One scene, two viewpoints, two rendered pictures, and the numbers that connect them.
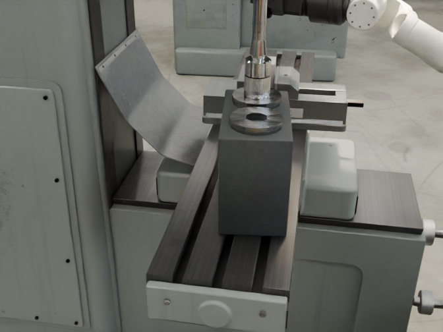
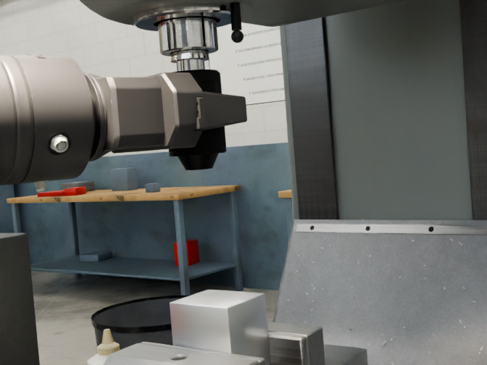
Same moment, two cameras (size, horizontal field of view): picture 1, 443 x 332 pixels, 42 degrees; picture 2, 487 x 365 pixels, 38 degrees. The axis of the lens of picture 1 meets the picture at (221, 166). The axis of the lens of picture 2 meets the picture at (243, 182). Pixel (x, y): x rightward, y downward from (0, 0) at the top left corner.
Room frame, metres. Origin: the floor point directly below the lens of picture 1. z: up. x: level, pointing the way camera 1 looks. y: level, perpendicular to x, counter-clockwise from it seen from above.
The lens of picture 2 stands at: (1.65, -0.59, 1.20)
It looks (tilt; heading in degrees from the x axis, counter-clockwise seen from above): 3 degrees down; 118
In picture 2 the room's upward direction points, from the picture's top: 4 degrees counter-clockwise
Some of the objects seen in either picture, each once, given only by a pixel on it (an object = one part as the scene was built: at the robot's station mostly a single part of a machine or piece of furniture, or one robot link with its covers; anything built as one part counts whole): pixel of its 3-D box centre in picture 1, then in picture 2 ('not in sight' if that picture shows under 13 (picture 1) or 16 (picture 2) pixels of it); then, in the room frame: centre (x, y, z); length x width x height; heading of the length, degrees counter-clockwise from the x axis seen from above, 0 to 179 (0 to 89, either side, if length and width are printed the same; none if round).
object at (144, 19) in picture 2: not in sight; (186, 17); (1.34, -0.10, 1.31); 0.09 x 0.09 x 0.01
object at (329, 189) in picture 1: (260, 165); not in sight; (1.34, -0.10, 0.79); 0.50 x 0.35 x 0.12; 80
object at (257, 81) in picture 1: (257, 80); not in sight; (0.99, -0.06, 1.16); 0.05 x 0.05 x 0.06
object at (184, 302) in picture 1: (260, 138); not in sight; (1.29, -0.10, 0.90); 1.24 x 0.23 x 0.08; 170
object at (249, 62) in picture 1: (258, 61); not in sight; (0.99, -0.06, 1.20); 0.05 x 0.05 x 0.01
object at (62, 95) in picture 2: (305, 2); (91, 120); (1.30, -0.18, 1.23); 0.13 x 0.12 x 0.10; 155
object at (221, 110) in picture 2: not in sight; (215, 110); (1.37, -0.12, 1.23); 0.06 x 0.02 x 0.03; 65
